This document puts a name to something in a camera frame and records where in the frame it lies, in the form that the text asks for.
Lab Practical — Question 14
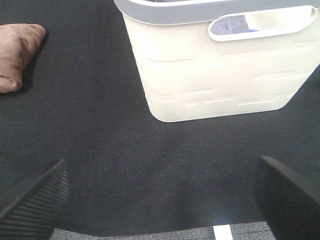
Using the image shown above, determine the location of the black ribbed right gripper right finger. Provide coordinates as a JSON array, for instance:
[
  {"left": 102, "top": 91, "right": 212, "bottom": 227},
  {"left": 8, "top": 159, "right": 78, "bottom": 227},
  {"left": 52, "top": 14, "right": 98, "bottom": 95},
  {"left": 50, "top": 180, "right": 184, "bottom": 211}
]
[{"left": 254, "top": 156, "right": 320, "bottom": 240}]

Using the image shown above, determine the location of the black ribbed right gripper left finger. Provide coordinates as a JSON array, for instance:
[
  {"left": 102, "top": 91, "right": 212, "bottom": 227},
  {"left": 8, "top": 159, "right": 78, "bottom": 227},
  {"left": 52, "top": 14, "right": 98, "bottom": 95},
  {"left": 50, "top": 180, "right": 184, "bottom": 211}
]
[{"left": 0, "top": 159, "right": 70, "bottom": 240}]

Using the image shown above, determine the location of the brown towel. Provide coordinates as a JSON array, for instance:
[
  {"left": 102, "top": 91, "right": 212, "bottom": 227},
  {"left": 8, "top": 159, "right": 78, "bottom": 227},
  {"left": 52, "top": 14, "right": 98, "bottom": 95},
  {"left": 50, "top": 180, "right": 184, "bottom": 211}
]
[{"left": 0, "top": 23, "right": 46, "bottom": 94}]

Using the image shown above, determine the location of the black table cloth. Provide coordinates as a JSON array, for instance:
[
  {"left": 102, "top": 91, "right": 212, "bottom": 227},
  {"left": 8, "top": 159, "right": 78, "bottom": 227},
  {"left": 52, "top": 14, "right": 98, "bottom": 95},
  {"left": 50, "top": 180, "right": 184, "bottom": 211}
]
[{"left": 0, "top": 0, "right": 320, "bottom": 236}]

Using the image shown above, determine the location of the white basket with grey rim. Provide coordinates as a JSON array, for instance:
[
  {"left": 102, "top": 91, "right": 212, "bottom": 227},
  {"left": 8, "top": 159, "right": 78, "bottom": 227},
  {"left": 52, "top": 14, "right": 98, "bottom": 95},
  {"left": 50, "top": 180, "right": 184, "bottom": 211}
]
[{"left": 115, "top": 0, "right": 320, "bottom": 123}]

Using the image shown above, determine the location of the blue grey towel in basket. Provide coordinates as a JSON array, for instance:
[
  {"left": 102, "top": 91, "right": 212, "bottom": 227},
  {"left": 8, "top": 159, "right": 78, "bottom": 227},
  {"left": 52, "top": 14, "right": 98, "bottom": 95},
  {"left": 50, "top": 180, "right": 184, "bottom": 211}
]
[{"left": 210, "top": 15, "right": 258, "bottom": 35}]

